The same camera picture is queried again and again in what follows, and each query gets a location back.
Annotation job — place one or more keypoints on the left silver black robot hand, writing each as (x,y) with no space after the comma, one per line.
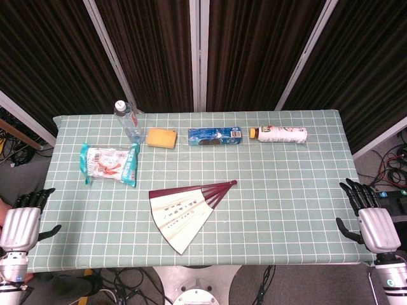
(19,227)

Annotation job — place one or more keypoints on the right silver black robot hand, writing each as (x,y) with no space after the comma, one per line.
(376,228)

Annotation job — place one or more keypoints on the red ribbed paper folding fan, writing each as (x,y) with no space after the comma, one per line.
(178,216)

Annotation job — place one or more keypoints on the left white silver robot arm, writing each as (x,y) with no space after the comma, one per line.
(11,273)

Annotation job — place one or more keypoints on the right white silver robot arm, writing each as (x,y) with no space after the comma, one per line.
(392,279)

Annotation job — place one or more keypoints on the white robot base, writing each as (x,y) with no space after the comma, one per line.
(197,286)

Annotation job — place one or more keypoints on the black power strip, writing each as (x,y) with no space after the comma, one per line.
(392,196)

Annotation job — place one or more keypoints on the brown wooden bar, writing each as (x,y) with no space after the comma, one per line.
(22,135)

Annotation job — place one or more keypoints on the teal white snack bag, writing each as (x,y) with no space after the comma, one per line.
(108,165)

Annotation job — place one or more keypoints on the green grid tablecloth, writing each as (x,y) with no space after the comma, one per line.
(270,197)

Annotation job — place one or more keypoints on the white drink bottle yellow cap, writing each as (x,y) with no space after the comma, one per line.
(283,135)

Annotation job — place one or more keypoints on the clear plastic water bottle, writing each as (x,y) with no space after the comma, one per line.
(128,122)

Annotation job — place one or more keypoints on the dark corrugated partition panel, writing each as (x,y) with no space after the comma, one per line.
(365,63)
(152,51)
(254,51)
(47,57)

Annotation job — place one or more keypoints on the yellow sponge block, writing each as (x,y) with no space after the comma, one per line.
(161,138)

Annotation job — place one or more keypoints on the blue cookie box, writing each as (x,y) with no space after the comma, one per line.
(214,136)

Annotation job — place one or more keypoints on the white partition frame post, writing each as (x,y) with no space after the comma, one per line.
(25,119)
(199,54)
(306,51)
(109,47)
(378,139)

